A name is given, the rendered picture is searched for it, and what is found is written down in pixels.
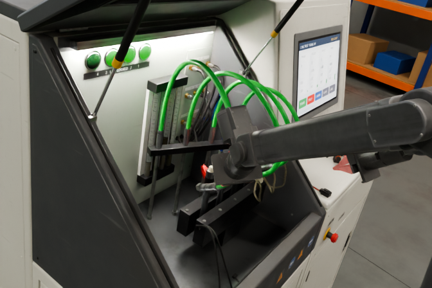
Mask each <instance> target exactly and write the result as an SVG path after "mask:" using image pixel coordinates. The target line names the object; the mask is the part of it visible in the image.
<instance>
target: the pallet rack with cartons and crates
mask: <svg viewBox="0 0 432 288"><path fill-rule="evenodd" d="M356 1H360V2H363V3H368V4H369V5H368V9H367V12H366V15H365V18H364V21H363V25H362V28H361V31H360V33H351V34H348V49H347V59H346V69H349V70H351V71H353V72H356V73H359V74H361V75H364V76H366V77H369V78H372V79H374V80H377V81H380V82H382V83H385V84H388V85H390V86H393V87H396V88H398V89H401V90H403V91H406V92H408V91H411V90H413V89H419V88H424V87H431V86H432V43H431V46H430V48H429V50H426V51H421V52H419V53H418V56H417V58H416V57H412V56H410V55H406V54H403V53H400V52H398V51H394V50H393V51H386V50H387V47H388V44H389V41H387V40H383V39H380V38H377V37H374V36H371V35H368V34H366V32H367V29H368V25H369V23H370V19H371V17H372V14H373V11H374V8H375V6H379V7H382V8H387V9H389V10H394V11H397V12H401V13H404V14H408V15H413V16H415V17H420V18H423V19H427V20H430V21H432V0H356ZM352 2H353V0H351V2H350V8H351V6H352ZM414 63H415V64H414Z"/></svg>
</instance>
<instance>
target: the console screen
mask: <svg viewBox="0 0 432 288"><path fill-rule="evenodd" d="M342 34H343V25H342V24H340V25H337V26H331V27H327V28H321V29H317V30H311V31H305V32H301V33H295V34H294V56H293V78H292V106H293V107H294V110H295V111H296V113H297V115H298V117H299V119H300V121H301V120H306V119H309V118H312V117H314V116H315V115H317V114H319V113H321V112H322V111H324V110H326V109H328V108H329V107H331V106H333V105H334V104H336V103H338V95H339V75H340V64H341V45H342Z"/></svg>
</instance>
